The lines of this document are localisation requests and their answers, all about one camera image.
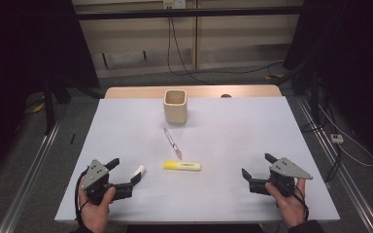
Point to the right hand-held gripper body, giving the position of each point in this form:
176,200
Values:
286,170

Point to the metal floor rail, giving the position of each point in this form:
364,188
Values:
29,183
345,178

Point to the yellow highlighter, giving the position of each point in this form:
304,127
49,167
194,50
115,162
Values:
182,165

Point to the black curtain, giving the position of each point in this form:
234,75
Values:
13,64
362,64

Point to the white wall socket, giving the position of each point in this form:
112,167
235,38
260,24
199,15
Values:
175,4

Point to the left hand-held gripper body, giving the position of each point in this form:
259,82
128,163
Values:
94,176

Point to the dark table grommet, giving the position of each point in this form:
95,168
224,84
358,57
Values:
225,95

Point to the small white stick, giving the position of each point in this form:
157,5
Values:
140,169

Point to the small black floor item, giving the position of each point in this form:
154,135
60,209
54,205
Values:
73,139

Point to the yellow floor tape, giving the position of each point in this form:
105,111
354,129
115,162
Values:
39,107
273,77

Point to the person's right hand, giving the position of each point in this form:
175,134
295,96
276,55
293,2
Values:
290,208

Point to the person's left hand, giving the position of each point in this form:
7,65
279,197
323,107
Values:
95,215

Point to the white power strip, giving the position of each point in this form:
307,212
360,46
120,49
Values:
337,138

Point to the black metal stand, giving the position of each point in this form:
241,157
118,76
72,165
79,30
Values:
49,110
314,97

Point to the clear ballpoint pen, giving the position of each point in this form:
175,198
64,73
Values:
172,142

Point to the black horizontal bar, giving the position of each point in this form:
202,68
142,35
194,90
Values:
187,13

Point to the beige square cup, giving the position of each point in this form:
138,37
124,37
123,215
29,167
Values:
175,111

